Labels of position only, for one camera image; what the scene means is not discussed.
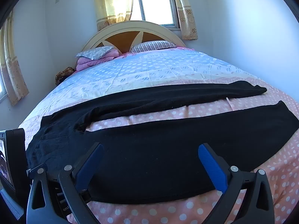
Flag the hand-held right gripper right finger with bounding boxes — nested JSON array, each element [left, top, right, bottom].
[[198, 143, 275, 224]]

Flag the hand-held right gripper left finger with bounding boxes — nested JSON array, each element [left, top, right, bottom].
[[26, 142, 105, 224]]

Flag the black pants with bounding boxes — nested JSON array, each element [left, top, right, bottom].
[[26, 80, 299, 204]]

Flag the pink fabric strip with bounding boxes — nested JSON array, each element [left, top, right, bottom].
[[225, 96, 236, 111]]

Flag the side window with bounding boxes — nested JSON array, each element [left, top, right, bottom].
[[0, 70, 7, 103]]

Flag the yellow patterned curtain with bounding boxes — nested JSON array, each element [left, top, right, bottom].
[[172, 0, 198, 41], [91, 0, 136, 31], [0, 9, 30, 106]]

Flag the dark nightstand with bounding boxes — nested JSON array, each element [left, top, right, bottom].
[[55, 67, 75, 86]]

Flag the pink and blue pillow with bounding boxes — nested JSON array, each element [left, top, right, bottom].
[[76, 49, 121, 71]]

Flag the bed with pink-white cover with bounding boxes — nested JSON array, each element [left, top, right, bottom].
[[17, 47, 299, 224]]

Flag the grey patterned pillow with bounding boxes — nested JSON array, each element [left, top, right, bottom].
[[75, 46, 114, 60]]

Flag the cream and wood headboard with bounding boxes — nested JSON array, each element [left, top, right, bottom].
[[82, 21, 186, 54]]

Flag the striped pillow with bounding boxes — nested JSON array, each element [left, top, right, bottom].
[[130, 41, 177, 54]]

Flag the bright window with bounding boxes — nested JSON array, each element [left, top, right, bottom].
[[131, 0, 181, 29]]

